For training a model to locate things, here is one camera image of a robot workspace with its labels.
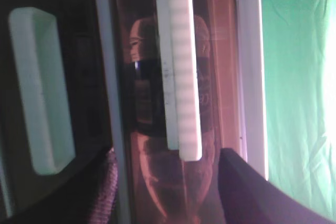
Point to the clear plastic water bottle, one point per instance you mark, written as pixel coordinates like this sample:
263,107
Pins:
176,187

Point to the white plastic drawer cabinet frame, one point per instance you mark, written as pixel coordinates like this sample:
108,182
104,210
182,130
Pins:
250,82

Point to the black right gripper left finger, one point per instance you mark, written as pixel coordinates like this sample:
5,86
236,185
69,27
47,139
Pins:
103,185

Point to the green cloth table cover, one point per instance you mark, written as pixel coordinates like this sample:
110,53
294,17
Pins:
299,60

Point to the translucent brown drawer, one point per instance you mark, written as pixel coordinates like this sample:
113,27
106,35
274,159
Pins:
54,106
176,45

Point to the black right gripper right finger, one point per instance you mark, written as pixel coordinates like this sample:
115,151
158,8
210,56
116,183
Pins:
246,197

